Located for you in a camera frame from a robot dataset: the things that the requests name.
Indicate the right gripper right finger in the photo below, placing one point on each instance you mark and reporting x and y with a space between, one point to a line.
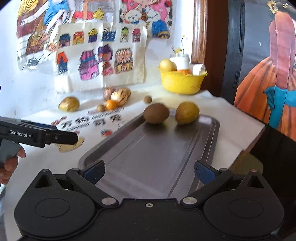
213 181

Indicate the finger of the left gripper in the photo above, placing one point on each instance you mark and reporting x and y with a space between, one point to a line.
60 137

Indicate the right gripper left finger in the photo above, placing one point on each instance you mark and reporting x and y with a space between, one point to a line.
84 182

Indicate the large yellow-green mango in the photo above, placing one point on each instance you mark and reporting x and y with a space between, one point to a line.
69 104

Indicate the small brown round fruit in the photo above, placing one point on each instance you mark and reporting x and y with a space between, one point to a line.
101 108

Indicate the orange tangerine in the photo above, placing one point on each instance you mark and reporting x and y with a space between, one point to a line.
111 105

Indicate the small striped pepino melon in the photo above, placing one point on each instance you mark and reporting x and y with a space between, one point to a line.
108 92

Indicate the round yellow-green mango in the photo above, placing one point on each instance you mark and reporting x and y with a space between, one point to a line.
186 113

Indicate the large striped pepino melon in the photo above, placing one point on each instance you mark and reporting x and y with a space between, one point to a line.
121 95

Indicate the brown kiwi fruit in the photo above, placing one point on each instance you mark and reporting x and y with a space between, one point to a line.
156 113

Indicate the small brown longan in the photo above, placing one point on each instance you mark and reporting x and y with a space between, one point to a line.
147 99

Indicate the person's left hand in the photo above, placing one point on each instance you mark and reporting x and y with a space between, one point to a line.
10 166

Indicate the green stool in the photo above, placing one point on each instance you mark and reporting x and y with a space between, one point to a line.
244 163

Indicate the white printed table cloth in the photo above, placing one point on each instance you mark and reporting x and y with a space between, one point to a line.
237 131

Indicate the metal baking tray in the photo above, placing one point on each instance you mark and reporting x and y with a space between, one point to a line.
154 161

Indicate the black door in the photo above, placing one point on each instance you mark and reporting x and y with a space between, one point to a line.
248 42

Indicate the houses drawing paper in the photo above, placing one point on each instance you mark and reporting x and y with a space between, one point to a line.
95 55

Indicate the yellow plastic bowl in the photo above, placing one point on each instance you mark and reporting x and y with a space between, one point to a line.
179 83

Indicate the girl in orange dress poster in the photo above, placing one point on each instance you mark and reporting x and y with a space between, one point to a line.
268 91

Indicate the white paper roll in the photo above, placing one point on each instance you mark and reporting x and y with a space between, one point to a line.
198 69

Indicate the boy with fan drawing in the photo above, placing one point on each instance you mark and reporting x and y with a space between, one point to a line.
38 24

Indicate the white jar with flowers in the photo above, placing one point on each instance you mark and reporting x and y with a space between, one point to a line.
179 58

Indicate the yellow pear in bowl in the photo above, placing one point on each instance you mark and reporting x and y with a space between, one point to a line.
167 65

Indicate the girl with bear drawing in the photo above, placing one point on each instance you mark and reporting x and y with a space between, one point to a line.
157 16

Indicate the brown wooden door frame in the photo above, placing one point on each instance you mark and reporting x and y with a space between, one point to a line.
199 31

